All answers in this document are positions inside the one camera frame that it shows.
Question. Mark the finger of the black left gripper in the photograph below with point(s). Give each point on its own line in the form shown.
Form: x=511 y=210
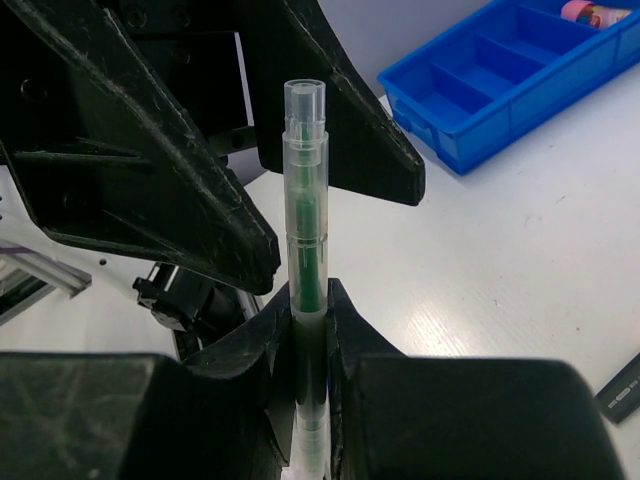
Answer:
x=368 y=152

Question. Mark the orange capped black highlighter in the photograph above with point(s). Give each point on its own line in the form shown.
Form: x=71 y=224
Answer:
x=619 y=398

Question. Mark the pink capped pencil tube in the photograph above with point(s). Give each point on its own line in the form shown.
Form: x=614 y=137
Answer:
x=593 y=15

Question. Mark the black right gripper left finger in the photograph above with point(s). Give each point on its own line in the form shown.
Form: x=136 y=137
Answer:
x=226 y=412

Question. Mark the blue plastic compartment bin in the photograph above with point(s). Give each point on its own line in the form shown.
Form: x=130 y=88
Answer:
x=502 y=72

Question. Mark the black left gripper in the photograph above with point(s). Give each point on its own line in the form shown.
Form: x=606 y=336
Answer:
x=102 y=151

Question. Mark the green gel pen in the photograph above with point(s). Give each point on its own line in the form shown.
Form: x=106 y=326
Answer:
x=305 y=143

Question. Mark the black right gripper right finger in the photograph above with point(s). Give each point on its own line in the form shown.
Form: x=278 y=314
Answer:
x=394 y=416

